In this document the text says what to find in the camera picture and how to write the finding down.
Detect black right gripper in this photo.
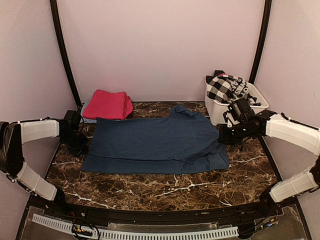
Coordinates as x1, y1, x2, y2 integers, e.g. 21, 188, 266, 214
218, 120, 255, 145

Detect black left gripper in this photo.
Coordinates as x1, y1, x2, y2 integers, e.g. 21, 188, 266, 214
60, 131, 90, 158

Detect pink trousers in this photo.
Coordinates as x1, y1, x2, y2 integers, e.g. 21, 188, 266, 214
84, 89, 134, 120

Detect dark blue garment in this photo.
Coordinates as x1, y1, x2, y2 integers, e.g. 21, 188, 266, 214
82, 105, 230, 175

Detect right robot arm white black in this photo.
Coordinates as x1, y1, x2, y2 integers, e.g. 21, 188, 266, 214
219, 110, 320, 217

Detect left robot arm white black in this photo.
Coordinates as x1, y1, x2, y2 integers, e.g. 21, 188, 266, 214
0, 118, 89, 218

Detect white plastic laundry bin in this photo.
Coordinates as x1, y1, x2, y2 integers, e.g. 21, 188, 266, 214
204, 81, 270, 127

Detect folded light blue shirt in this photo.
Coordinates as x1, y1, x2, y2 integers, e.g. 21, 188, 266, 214
80, 101, 97, 124

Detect black shirt white lettering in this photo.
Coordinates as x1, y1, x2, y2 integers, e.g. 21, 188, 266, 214
226, 74, 257, 105

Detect black white checkered shirt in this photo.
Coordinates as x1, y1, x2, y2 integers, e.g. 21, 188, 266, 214
205, 70, 231, 104

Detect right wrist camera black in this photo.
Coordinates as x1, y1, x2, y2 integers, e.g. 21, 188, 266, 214
227, 98, 255, 123

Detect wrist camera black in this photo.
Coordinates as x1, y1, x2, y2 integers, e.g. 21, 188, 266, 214
63, 110, 82, 130
227, 98, 255, 123

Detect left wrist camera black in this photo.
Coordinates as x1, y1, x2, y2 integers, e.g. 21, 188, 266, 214
63, 110, 82, 130

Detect black curved front rail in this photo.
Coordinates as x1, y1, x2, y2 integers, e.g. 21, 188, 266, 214
37, 200, 264, 225

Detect white slotted cable duct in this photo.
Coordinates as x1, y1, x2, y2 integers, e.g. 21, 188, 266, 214
32, 214, 239, 240

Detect right black corner post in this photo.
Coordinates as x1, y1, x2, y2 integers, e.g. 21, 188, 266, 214
249, 0, 273, 84

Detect black corner post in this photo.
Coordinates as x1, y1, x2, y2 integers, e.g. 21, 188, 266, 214
249, 0, 273, 84
49, 0, 82, 107

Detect left black corner post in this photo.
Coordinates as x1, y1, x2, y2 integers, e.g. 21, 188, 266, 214
49, 0, 82, 107

